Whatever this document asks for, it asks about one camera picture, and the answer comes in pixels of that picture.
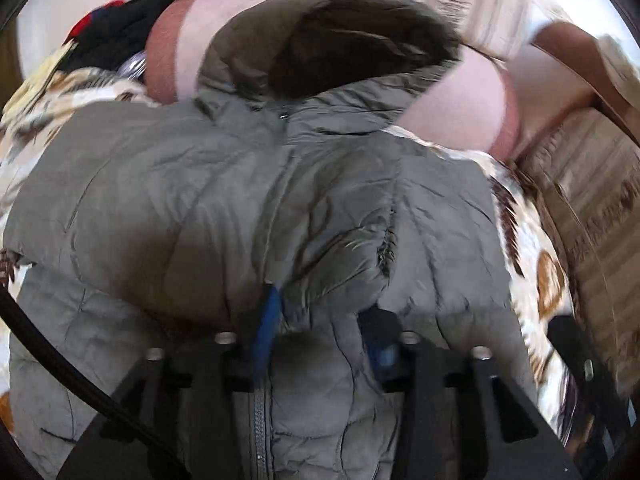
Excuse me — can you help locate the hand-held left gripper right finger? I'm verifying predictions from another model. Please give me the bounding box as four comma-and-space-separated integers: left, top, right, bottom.
359, 307, 542, 480

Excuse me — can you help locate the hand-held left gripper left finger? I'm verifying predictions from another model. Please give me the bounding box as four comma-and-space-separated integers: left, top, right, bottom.
100, 283, 285, 480

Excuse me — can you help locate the grey quilted hooded jacket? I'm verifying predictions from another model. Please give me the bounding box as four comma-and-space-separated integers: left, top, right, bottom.
2, 0, 532, 480

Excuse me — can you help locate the pile of dark clothes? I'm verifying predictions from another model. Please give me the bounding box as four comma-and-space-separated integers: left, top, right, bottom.
65, 0, 182, 84

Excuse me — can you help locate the white leaf print blanket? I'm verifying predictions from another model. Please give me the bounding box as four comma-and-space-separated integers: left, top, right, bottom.
0, 40, 576, 453

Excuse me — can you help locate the short striped floral sofa cushion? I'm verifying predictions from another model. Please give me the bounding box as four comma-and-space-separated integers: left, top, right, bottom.
519, 105, 640, 403

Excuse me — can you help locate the pink sofa cushion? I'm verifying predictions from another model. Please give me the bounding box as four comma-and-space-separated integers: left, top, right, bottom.
147, 0, 522, 162

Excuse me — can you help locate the brown wooden sofa armrest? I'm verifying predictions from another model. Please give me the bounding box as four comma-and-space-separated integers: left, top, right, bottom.
532, 20, 640, 137

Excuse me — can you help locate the black cable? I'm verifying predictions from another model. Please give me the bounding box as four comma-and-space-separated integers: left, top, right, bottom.
0, 285, 177, 462

